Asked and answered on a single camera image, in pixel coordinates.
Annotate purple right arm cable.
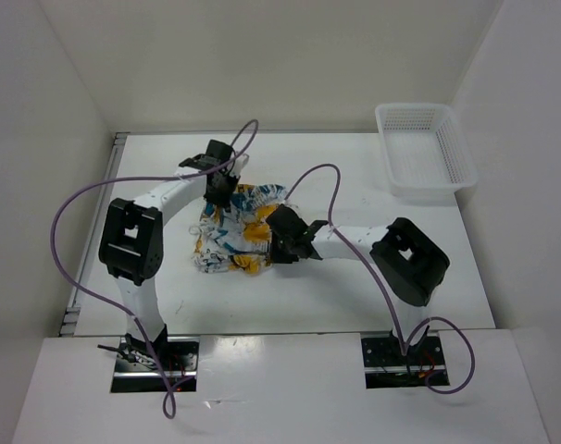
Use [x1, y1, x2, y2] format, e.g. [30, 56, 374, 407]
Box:
[283, 164, 476, 394]

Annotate aluminium table edge rail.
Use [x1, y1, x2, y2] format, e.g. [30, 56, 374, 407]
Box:
[58, 132, 129, 338]

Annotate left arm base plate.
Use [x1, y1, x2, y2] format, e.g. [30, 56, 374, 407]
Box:
[110, 336, 199, 393]

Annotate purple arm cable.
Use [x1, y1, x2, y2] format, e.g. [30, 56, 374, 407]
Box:
[51, 118, 260, 420]
[283, 164, 476, 394]

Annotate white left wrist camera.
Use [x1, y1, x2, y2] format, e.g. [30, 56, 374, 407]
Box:
[229, 154, 250, 179]

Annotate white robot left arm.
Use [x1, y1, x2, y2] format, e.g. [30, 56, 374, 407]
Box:
[99, 140, 249, 370]

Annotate white plastic mesh basket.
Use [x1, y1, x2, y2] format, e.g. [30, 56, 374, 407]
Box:
[375, 103, 478, 199]

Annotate patterned white yellow teal shorts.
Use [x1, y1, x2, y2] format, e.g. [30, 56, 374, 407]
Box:
[189, 184, 288, 275]

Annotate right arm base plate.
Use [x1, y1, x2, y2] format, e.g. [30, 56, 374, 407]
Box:
[361, 334, 450, 389]

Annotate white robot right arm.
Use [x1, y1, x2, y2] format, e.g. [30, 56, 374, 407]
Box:
[266, 204, 450, 364]

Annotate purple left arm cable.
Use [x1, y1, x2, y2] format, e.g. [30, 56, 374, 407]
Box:
[51, 118, 260, 420]

